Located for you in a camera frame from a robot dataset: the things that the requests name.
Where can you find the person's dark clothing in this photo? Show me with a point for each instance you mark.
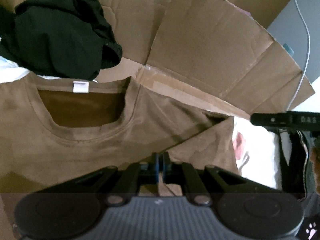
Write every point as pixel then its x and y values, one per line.
pixel 312 210

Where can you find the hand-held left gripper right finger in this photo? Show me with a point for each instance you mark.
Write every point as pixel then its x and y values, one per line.
pixel 165 165

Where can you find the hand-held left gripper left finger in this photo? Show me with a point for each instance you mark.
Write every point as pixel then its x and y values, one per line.
pixel 155 165

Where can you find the person's right hand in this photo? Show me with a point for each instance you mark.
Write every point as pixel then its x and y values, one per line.
pixel 316 160

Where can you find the white bear print blanket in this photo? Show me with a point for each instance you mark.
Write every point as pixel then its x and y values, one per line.
pixel 262 160

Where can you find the brown printed t-shirt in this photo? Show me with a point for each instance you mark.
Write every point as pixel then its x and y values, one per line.
pixel 87 142

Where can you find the folded cardboard sheet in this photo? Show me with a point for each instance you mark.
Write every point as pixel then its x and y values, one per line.
pixel 212 42

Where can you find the crumpled black garment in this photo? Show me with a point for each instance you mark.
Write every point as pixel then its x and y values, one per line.
pixel 57 35

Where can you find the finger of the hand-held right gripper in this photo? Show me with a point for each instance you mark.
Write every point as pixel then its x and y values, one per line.
pixel 272 118

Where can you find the upright cardboard panel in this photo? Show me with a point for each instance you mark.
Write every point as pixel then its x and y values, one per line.
pixel 262 2

